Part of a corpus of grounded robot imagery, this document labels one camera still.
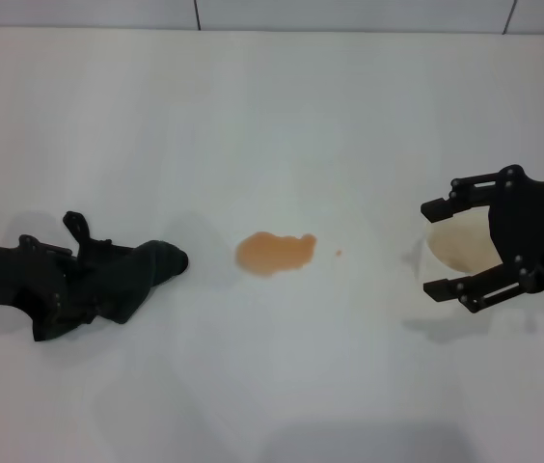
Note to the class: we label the small black bracket piece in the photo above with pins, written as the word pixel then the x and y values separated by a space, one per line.
pixel 78 224

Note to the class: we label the white paper cup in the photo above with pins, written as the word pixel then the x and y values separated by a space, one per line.
pixel 460 241

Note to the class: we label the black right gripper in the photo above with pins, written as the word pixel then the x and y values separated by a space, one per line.
pixel 532 217

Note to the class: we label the orange liquid stain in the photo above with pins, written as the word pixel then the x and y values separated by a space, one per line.
pixel 272 253

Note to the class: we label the dark rag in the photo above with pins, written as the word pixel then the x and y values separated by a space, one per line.
pixel 161 263

